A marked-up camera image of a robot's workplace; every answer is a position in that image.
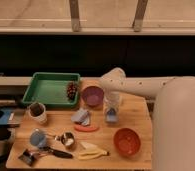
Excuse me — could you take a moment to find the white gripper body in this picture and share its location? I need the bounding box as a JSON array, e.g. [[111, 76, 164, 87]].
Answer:
[[104, 92, 121, 112]]

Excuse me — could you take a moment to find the blue sponge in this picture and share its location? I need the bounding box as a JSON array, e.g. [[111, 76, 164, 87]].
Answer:
[[106, 108, 118, 123]]

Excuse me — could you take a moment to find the purple bowl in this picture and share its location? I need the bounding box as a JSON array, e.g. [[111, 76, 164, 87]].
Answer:
[[81, 86, 104, 107]]

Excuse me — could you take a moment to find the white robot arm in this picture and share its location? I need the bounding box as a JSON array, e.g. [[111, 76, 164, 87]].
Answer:
[[99, 68, 195, 171]]

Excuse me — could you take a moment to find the orange bowl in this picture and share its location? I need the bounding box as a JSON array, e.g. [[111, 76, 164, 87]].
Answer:
[[113, 128, 141, 157]]

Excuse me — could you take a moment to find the brown pine cone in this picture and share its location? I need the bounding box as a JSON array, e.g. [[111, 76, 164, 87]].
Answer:
[[67, 82, 78, 100]]

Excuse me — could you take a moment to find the orange carrot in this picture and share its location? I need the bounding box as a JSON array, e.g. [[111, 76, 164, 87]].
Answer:
[[74, 125, 99, 132]]

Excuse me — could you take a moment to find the yellow banana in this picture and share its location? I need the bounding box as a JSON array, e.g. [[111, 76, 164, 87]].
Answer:
[[78, 142, 109, 160]]

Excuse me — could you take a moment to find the metal measuring cup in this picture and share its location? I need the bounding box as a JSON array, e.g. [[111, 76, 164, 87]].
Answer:
[[55, 132, 75, 148]]

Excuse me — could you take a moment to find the green plastic tray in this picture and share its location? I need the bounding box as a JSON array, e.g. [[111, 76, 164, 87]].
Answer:
[[22, 72, 80, 108]]

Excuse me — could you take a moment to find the white mug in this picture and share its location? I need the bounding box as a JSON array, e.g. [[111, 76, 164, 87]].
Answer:
[[28, 102, 47, 124]]

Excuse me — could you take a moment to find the small dark metal object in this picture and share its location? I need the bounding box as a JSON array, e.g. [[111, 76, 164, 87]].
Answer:
[[19, 149, 36, 166]]

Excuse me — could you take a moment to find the blue book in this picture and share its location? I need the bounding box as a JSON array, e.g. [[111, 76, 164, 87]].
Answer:
[[0, 109, 22, 126]]

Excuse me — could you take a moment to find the black handled tool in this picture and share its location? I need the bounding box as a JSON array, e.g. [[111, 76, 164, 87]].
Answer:
[[40, 146, 73, 159]]

